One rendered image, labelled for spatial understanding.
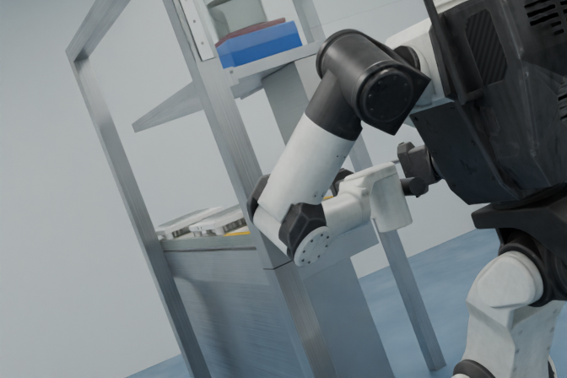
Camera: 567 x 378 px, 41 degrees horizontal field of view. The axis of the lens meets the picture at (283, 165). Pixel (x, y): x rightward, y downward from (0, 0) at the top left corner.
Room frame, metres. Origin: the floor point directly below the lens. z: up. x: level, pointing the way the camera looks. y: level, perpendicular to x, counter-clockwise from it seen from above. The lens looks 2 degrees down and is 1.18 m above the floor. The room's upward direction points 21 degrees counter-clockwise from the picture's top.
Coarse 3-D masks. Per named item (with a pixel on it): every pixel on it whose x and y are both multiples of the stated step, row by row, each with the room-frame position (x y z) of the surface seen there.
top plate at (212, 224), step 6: (240, 210) 2.30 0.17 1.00; (228, 216) 2.26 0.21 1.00; (234, 216) 2.25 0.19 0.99; (240, 216) 2.26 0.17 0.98; (204, 222) 2.37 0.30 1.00; (210, 222) 2.29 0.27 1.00; (216, 222) 2.23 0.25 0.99; (222, 222) 2.23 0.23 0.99; (228, 222) 2.24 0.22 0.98; (192, 228) 2.41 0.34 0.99; (198, 228) 2.36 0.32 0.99; (204, 228) 2.31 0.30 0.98; (210, 228) 2.26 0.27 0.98; (216, 228) 2.22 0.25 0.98
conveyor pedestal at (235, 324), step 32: (192, 288) 2.72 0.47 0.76; (224, 288) 2.40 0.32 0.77; (256, 288) 2.15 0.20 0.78; (320, 288) 1.98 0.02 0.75; (352, 288) 2.01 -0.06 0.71; (192, 320) 2.87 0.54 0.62; (224, 320) 2.51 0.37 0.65; (256, 320) 2.24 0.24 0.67; (320, 320) 1.96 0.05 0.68; (352, 320) 2.00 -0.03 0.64; (224, 352) 2.64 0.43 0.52; (256, 352) 2.34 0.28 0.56; (288, 352) 2.10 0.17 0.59; (352, 352) 1.99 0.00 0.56; (384, 352) 2.02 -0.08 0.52
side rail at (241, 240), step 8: (160, 240) 2.74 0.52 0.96; (168, 240) 2.63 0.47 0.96; (176, 240) 2.54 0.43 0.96; (184, 240) 2.47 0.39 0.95; (192, 240) 2.39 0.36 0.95; (200, 240) 2.32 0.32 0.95; (208, 240) 2.25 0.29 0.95; (216, 240) 2.19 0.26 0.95; (224, 240) 2.12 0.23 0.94; (232, 240) 2.07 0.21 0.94; (240, 240) 2.01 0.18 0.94; (248, 240) 1.96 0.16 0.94; (168, 248) 2.67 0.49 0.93; (176, 248) 2.57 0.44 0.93
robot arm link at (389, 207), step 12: (384, 180) 1.36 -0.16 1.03; (396, 180) 1.37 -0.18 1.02; (408, 180) 1.38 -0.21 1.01; (420, 180) 1.38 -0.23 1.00; (372, 192) 1.37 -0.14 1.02; (384, 192) 1.36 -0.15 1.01; (396, 192) 1.36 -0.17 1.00; (408, 192) 1.38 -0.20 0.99; (420, 192) 1.37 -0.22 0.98; (372, 204) 1.38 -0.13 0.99; (384, 204) 1.36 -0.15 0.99; (396, 204) 1.36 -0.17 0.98; (372, 216) 1.39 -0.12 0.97; (384, 216) 1.36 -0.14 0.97; (396, 216) 1.36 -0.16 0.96; (408, 216) 1.37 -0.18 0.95; (384, 228) 1.37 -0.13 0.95; (396, 228) 1.35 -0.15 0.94
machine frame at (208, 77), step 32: (96, 0) 2.22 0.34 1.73; (128, 0) 2.13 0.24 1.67; (96, 32) 2.38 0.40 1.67; (320, 32) 3.14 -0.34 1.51; (192, 64) 1.73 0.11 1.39; (96, 96) 2.72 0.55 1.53; (224, 96) 1.73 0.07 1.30; (96, 128) 2.74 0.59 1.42; (224, 128) 1.72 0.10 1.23; (224, 160) 1.76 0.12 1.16; (256, 160) 1.74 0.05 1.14; (352, 160) 3.17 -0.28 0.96; (128, 192) 2.72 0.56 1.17; (160, 256) 2.73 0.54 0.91; (160, 288) 2.71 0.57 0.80; (288, 288) 1.72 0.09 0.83; (416, 288) 3.15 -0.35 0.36; (288, 320) 1.74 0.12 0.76; (416, 320) 3.13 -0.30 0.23; (192, 352) 2.72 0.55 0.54; (320, 352) 1.73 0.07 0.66
